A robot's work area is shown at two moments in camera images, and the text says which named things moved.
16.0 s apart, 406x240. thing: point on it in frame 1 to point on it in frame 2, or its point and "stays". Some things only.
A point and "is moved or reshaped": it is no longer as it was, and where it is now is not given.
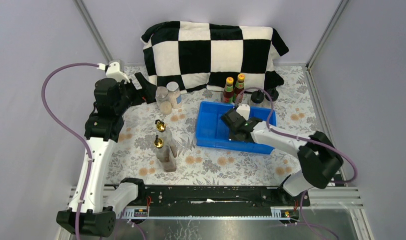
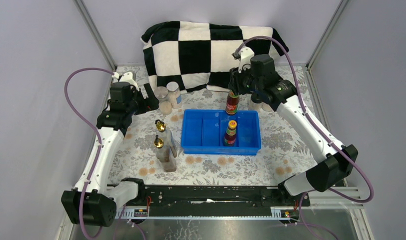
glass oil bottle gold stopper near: [163, 155] stays
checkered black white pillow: [203, 56] stays
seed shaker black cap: [273, 93] is moved or reshaped
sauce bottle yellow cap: [239, 87] is moved or reshaped
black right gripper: [232, 136] to [235, 79]
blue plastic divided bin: [212, 130] is moved or reshaped
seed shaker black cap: [257, 96] stays
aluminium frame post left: [93, 29] stays
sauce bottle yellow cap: [228, 94] to [230, 137]
